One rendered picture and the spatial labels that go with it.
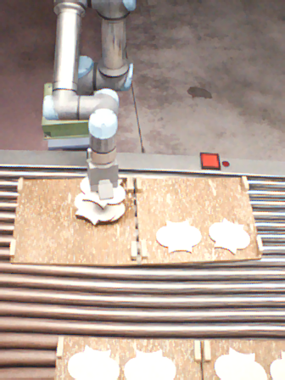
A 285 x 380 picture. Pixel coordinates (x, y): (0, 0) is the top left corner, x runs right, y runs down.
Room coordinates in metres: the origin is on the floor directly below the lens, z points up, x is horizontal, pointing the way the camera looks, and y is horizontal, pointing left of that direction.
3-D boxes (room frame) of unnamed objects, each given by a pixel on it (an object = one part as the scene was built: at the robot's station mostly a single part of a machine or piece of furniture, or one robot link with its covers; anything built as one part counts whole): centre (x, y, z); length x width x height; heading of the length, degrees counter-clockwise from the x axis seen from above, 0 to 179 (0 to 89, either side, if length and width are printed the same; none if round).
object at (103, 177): (0.92, 0.11, 1.16); 0.12 x 0.09 x 0.16; 17
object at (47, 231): (0.91, 0.21, 0.93); 0.41 x 0.35 x 0.02; 97
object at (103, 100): (1.04, 0.14, 1.32); 0.11 x 0.11 x 0.08; 4
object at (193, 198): (0.97, -0.20, 0.93); 0.41 x 0.35 x 0.02; 98
